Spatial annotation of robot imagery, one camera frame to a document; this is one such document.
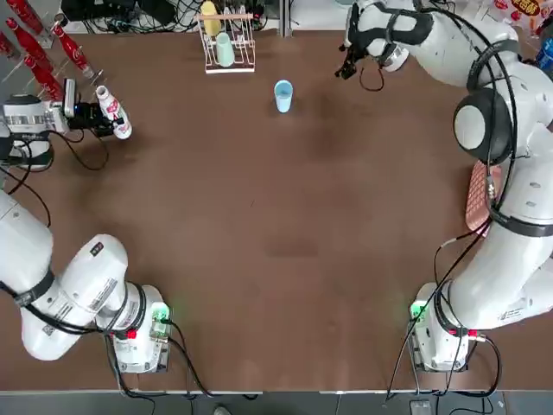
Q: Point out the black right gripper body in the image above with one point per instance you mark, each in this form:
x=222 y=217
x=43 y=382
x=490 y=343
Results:
x=356 y=49

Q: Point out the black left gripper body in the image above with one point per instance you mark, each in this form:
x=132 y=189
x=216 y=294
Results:
x=82 y=116

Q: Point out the white juice bottle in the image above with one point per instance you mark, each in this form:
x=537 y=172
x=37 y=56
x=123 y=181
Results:
x=116 y=116

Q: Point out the blue ceramic cup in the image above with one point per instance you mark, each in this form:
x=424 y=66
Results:
x=284 y=97

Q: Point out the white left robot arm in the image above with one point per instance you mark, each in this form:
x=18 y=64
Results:
x=86 y=281

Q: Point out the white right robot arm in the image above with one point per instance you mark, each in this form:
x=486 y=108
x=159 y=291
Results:
x=518 y=207

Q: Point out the red Coca-Cola bottle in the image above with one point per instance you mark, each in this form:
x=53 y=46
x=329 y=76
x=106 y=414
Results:
x=26 y=15
x=26 y=41
x=43 y=78
x=6 y=45
x=71 y=49

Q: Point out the mint green cup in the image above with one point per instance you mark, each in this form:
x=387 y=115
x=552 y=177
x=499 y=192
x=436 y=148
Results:
x=224 y=49

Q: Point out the yellow cup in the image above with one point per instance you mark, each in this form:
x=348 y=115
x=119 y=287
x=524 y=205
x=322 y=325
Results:
x=210 y=19

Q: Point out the blue drink bottle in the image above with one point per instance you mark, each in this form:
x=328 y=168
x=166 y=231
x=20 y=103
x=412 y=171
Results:
x=546 y=54

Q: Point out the clear acrylic stepped stand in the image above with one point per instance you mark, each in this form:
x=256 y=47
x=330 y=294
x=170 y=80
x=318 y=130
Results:
x=97 y=77

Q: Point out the black computer monitor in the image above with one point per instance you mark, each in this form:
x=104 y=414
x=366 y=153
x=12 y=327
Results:
x=99 y=8

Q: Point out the red snack packet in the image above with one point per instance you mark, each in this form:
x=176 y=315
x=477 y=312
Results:
x=525 y=10

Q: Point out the pink plastic basket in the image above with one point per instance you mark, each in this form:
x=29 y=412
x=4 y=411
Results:
x=479 y=199

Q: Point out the person's grey shoe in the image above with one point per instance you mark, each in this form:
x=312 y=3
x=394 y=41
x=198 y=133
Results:
x=225 y=410

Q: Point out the aluminium profile post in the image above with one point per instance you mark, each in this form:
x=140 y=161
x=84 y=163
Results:
x=286 y=17

